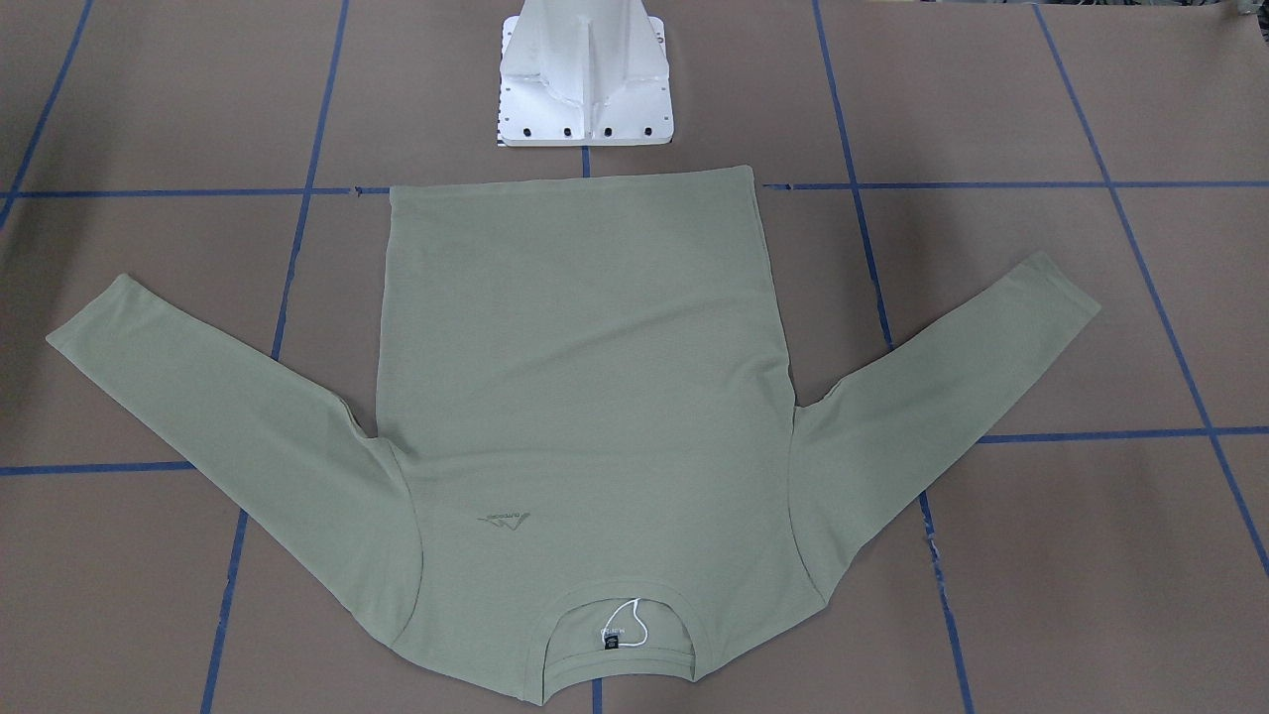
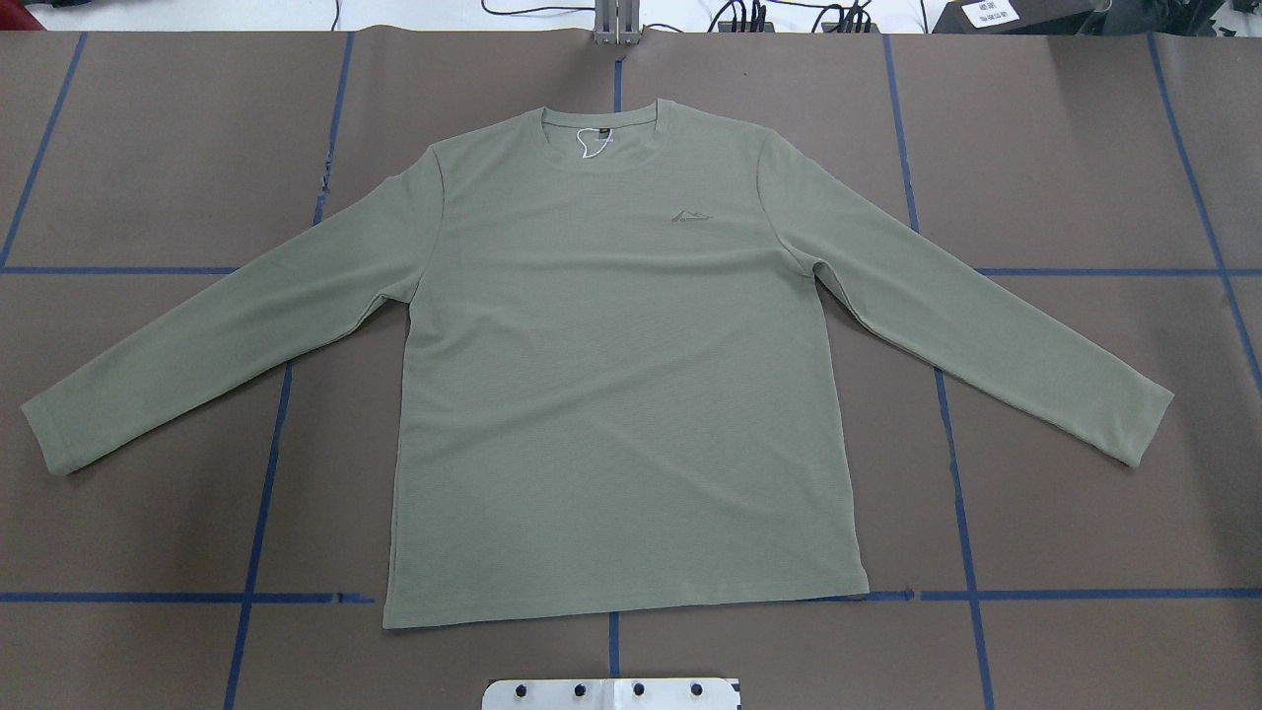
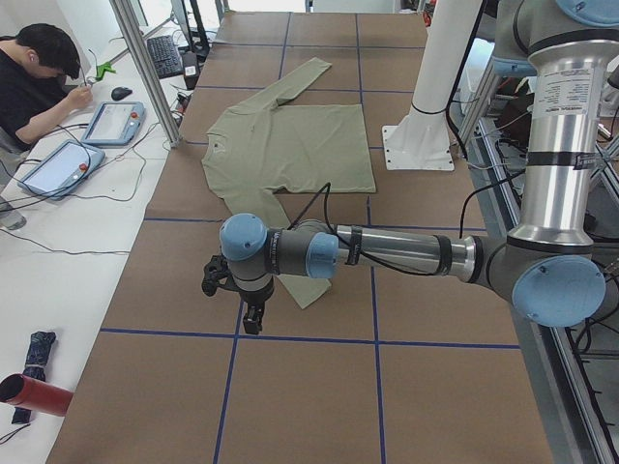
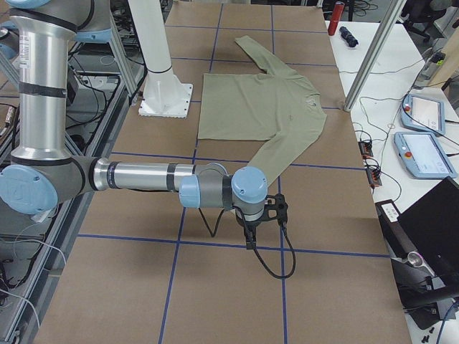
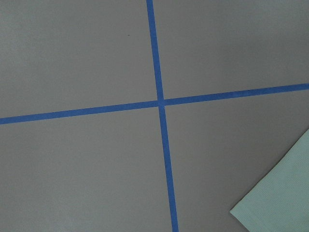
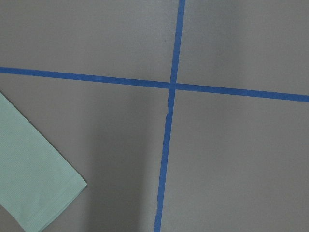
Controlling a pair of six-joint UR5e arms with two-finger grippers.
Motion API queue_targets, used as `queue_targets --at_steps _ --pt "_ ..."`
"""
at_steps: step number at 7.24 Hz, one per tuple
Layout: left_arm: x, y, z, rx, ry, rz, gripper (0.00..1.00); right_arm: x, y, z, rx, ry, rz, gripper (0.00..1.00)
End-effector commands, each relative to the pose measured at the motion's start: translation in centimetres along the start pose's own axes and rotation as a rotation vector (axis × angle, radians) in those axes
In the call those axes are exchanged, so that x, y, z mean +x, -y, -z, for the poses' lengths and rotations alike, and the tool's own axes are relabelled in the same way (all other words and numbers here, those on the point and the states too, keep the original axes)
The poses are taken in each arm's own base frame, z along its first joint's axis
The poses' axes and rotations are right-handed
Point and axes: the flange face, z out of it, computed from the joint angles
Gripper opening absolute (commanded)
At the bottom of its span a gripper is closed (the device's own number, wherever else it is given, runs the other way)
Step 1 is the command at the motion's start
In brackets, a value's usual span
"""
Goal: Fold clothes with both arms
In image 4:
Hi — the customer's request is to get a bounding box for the dark blue rolled cloth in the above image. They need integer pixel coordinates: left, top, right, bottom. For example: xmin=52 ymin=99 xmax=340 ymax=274
xmin=339 ymin=26 xmax=359 ymax=48

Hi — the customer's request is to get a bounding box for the black laptop computer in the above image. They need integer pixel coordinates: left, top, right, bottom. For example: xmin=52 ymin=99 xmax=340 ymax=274
xmin=398 ymin=177 xmax=458 ymax=283

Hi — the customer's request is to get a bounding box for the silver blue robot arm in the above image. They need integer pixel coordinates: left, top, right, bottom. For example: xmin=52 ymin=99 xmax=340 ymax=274
xmin=1 ymin=1 xmax=288 ymax=226

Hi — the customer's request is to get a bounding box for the olive green long-sleeve shirt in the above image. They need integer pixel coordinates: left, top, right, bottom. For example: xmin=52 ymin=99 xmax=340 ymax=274
xmin=198 ymin=36 xmax=326 ymax=183

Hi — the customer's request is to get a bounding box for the red cylindrical bottle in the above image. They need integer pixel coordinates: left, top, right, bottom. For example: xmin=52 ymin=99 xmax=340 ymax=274
xmin=328 ymin=1 xmax=345 ymax=36

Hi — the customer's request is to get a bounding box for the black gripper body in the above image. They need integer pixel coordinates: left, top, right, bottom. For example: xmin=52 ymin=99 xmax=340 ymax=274
xmin=257 ymin=193 xmax=288 ymax=224

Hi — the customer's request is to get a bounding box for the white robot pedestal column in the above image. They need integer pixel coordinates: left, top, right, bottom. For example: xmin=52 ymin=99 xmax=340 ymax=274
xmin=128 ymin=0 xmax=193 ymax=118

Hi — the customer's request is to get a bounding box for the lower teach pendant tablet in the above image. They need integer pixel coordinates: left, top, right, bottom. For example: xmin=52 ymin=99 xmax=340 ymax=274
xmin=394 ymin=132 xmax=458 ymax=179

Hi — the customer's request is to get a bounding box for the orange black connector board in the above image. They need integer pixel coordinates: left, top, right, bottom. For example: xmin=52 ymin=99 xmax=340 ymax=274
xmin=358 ymin=140 xmax=382 ymax=189

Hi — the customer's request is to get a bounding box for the upper teach pendant tablet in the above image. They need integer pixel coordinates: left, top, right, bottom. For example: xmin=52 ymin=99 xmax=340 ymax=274
xmin=400 ymin=94 xmax=445 ymax=136

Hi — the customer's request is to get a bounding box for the black camera stand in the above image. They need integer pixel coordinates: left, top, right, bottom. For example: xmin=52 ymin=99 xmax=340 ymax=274
xmin=391 ymin=258 xmax=458 ymax=330

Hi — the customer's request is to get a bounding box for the aluminium frame post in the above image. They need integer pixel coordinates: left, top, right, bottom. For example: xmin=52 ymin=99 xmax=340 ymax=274
xmin=344 ymin=0 xmax=407 ymax=112

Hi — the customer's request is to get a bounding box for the teach pendant tablet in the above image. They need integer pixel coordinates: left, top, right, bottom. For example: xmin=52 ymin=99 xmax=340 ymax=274
xmin=394 ymin=132 xmax=458 ymax=179
xmin=400 ymin=94 xmax=445 ymax=136

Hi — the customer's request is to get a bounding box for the black box with label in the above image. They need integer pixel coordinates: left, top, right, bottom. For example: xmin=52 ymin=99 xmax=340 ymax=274
xmin=375 ymin=200 xmax=410 ymax=259

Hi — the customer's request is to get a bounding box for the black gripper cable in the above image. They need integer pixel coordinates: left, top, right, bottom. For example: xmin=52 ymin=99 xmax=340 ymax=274
xmin=195 ymin=206 xmax=296 ymax=280

